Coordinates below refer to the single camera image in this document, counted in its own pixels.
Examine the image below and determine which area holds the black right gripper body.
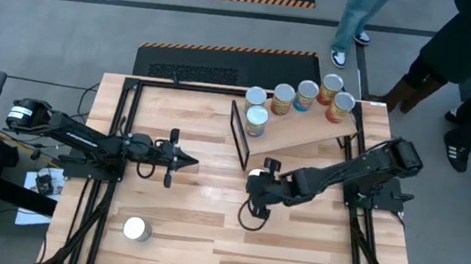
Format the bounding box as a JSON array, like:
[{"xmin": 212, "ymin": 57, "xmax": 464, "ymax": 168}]
[{"xmin": 253, "ymin": 156, "xmax": 302, "ymax": 223}]

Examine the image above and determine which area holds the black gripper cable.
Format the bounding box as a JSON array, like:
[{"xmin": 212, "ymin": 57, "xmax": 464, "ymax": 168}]
[
  {"xmin": 135, "ymin": 159, "xmax": 158, "ymax": 181},
  {"xmin": 236, "ymin": 198, "xmax": 272, "ymax": 234}
]

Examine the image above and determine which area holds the blue red tomato can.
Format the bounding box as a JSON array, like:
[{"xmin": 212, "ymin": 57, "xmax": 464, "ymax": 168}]
[
  {"xmin": 292, "ymin": 78, "xmax": 322, "ymax": 115},
  {"xmin": 121, "ymin": 215, "xmax": 155, "ymax": 244}
]

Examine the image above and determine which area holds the orange corn can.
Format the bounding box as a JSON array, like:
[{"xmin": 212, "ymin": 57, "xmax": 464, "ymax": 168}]
[
  {"xmin": 323, "ymin": 89, "xmax": 357, "ymax": 127},
  {"xmin": 315, "ymin": 72, "xmax": 346, "ymax": 109}
]

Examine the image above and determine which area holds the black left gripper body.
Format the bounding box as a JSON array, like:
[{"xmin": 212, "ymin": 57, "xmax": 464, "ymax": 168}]
[{"xmin": 147, "ymin": 125, "xmax": 181, "ymax": 189}]

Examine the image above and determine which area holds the pale blue peaches can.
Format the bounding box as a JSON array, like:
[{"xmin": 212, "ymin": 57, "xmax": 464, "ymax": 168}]
[
  {"xmin": 243, "ymin": 104, "xmax": 271, "ymax": 140},
  {"xmin": 243, "ymin": 84, "xmax": 269, "ymax": 112}
]

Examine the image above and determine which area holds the black floor cable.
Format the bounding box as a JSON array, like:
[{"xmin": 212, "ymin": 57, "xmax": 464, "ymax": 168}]
[{"xmin": 1, "ymin": 72, "xmax": 103, "ymax": 129}]

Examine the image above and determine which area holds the white paper sheet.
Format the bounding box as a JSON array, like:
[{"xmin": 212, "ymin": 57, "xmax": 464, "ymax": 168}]
[{"xmin": 13, "ymin": 163, "xmax": 67, "ymax": 231}]

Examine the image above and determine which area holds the wooden shelf black metal frame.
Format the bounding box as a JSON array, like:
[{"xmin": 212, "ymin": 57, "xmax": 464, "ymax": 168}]
[{"xmin": 224, "ymin": 85, "xmax": 364, "ymax": 185}]

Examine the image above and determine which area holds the black aluminium table frame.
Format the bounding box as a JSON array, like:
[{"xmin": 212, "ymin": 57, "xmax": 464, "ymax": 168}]
[{"xmin": 35, "ymin": 67, "xmax": 439, "ymax": 264}]

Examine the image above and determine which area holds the small black device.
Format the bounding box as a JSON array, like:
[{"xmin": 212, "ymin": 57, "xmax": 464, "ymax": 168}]
[{"xmin": 34, "ymin": 172, "xmax": 57, "ymax": 197}]

